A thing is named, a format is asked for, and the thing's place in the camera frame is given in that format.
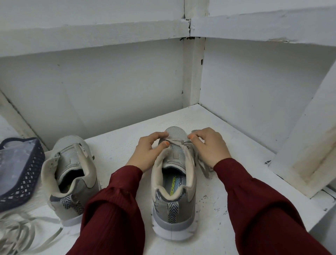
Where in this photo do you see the person's right forearm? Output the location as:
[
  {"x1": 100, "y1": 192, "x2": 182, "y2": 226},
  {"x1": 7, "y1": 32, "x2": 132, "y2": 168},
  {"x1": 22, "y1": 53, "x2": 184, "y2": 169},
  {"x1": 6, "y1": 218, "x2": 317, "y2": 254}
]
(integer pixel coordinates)
[{"x1": 213, "y1": 158, "x2": 331, "y2": 255}]

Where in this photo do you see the clear plastic bag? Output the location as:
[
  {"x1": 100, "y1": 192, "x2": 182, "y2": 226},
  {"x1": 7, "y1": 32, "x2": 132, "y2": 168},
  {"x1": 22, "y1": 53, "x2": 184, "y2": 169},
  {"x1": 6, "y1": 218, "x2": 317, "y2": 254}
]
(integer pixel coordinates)
[{"x1": 0, "y1": 141, "x2": 39, "y2": 198}]

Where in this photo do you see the person's left forearm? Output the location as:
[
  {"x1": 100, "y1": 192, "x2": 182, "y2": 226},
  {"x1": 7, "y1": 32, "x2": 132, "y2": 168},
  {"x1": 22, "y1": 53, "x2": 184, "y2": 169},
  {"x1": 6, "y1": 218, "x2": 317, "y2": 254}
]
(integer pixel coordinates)
[{"x1": 66, "y1": 165, "x2": 146, "y2": 255}]

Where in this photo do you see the dark plastic lattice basket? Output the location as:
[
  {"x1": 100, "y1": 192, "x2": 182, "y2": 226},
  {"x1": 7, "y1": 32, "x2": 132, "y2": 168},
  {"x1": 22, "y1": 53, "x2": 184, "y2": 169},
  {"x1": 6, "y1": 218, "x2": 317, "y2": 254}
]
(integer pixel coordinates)
[{"x1": 0, "y1": 137, "x2": 46, "y2": 213}]

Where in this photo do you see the person's right hand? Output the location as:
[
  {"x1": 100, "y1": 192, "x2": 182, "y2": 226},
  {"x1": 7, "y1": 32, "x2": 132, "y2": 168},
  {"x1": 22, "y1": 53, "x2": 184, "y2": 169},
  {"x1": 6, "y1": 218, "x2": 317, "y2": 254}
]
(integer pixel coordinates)
[{"x1": 187, "y1": 127, "x2": 232, "y2": 169}]

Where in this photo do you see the person's left hand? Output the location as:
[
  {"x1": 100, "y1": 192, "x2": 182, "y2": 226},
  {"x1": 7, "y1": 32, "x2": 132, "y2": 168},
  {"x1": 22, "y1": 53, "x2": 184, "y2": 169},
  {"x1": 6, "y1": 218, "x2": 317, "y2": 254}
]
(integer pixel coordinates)
[{"x1": 126, "y1": 131, "x2": 171, "y2": 173}]

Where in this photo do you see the grey shoelace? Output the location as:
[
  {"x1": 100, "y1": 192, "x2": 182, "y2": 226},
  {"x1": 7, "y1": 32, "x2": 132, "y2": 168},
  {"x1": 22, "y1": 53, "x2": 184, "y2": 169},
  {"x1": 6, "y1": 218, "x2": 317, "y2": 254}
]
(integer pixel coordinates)
[
  {"x1": 0, "y1": 211, "x2": 64, "y2": 255},
  {"x1": 168, "y1": 138, "x2": 215, "y2": 179}
]

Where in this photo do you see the grey mesh shoe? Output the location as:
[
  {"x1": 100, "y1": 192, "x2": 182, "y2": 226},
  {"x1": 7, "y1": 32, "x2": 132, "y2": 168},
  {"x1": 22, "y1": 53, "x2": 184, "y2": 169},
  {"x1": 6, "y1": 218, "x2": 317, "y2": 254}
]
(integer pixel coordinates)
[
  {"x1": 40, "y1": 135, "x2": 100, "y2": 235},
  {"x1": 150, "y1": 126, "x2": 199, "y2": 242}
]

